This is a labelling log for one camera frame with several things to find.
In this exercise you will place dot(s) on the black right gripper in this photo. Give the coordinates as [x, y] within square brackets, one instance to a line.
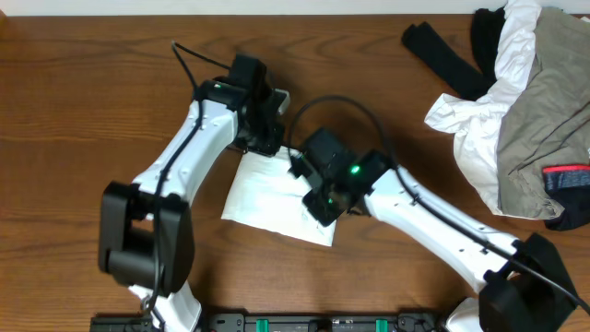
[324, 216]

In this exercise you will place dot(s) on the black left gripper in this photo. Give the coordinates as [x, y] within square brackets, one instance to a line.
[268, 146]

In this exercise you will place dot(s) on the white t-shirt with black logo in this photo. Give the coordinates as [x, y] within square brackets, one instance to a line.
[266, 196]

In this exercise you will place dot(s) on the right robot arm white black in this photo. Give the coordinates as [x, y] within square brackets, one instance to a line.
[520, 285]

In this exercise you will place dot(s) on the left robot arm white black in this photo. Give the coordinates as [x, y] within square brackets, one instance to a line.
[146, 240]

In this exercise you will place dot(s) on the white shirt in pile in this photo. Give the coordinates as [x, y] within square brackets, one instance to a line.
[476, 125]

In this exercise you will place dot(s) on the black garment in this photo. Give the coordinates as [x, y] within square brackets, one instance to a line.
[469, 82]

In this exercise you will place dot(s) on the khaki grey garment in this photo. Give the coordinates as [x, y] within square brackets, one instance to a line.
[548, 125]

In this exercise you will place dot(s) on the navy garment with red band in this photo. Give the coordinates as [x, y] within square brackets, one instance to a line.
[568, 185]

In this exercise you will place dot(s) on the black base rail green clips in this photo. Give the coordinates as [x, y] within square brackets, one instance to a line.
[235, 322]

